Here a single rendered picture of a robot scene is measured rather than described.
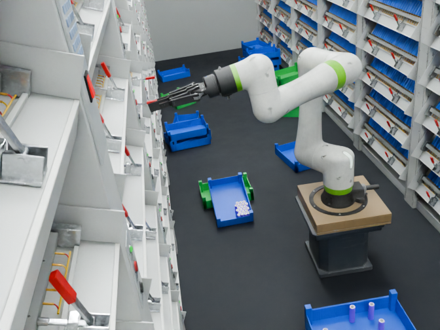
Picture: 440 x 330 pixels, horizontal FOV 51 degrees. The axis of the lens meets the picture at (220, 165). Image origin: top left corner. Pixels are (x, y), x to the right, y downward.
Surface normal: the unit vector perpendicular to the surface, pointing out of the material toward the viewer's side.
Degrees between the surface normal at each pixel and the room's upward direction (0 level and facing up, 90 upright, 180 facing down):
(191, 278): 0
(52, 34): 90
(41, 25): 90
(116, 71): 90
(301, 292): 0
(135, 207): 20
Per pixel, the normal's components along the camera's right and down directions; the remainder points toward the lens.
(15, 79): 0.15, 0.47
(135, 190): 0.22, -0.88
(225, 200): -0.06, -0.67
